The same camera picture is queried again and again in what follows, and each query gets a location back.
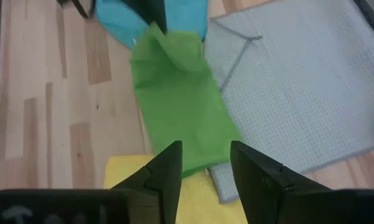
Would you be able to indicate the blue microfiber towel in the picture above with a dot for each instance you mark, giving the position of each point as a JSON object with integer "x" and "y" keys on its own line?
{"x": 118, "y": 18}

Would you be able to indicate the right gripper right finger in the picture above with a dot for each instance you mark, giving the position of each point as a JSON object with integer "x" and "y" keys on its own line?
{"x": 258, "y": 186}

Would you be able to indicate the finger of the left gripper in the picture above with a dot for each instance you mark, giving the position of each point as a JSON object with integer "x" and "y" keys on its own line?
{"x": 149, "y": 11}

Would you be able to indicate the grey waffle microfiber towel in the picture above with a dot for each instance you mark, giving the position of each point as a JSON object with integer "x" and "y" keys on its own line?
{"x": 298, "y": 87}

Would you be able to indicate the yellow microfiber towel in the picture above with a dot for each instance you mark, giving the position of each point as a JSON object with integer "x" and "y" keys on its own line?
{"x": 202, "y": 199}

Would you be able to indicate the green microfiber towel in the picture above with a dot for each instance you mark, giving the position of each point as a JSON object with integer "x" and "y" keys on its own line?
{"x": 180, "y": 109}

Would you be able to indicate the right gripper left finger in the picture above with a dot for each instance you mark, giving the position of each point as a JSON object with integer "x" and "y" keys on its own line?
{"x": 161, "y": 174}

